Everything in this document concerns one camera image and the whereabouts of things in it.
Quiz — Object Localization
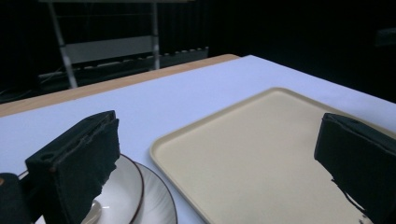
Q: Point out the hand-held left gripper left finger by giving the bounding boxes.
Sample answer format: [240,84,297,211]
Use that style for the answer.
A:
[24,109,121,224]

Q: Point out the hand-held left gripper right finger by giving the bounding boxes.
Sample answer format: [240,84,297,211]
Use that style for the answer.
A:
[313,112,396,224]

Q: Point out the white plate with brown rim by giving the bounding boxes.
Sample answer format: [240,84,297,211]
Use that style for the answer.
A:
[18,153,145,224]

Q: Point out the white ribbed plate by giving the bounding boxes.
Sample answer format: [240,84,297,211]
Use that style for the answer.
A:
[131,161,178,224]

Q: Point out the white table mat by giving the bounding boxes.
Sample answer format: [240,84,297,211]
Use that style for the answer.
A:
[0,54,396,224]

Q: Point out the beige plastic tray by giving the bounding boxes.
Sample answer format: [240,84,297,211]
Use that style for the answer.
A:
[149,87,396,224]

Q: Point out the metal stand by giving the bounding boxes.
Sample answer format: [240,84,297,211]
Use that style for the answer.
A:
[38,0,194,90]

